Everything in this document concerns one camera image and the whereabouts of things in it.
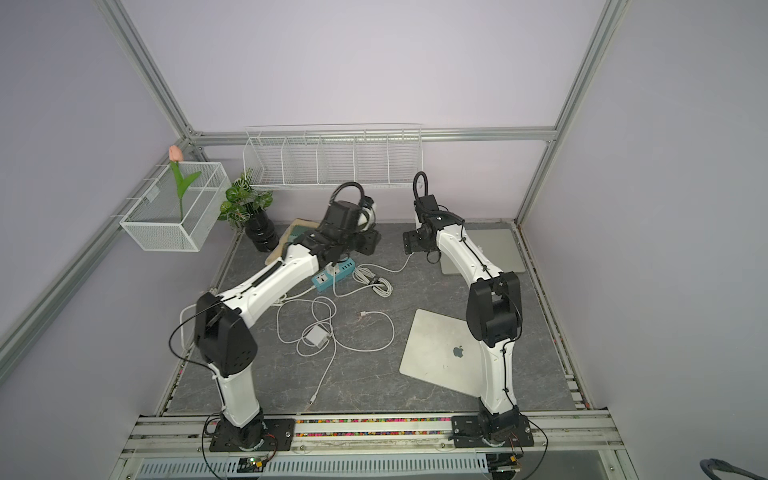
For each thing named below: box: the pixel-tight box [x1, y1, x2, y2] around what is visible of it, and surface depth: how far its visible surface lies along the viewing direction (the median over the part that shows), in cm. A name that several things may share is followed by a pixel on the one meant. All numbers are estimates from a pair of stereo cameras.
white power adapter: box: [306, 325, 330, 348], surface depth 91 cm
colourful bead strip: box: [295, 417, 452, 437], surface depth 77 cm
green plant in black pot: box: [218, 168, 279, 252], surface depth 94 cm
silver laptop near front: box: [399, 308, 481, 398], surface depth 88 cm
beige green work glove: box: [264, 218, 319, 265], surface depth 118 cm
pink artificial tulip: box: [168, 145, 202, 221], surface depth 86 cm
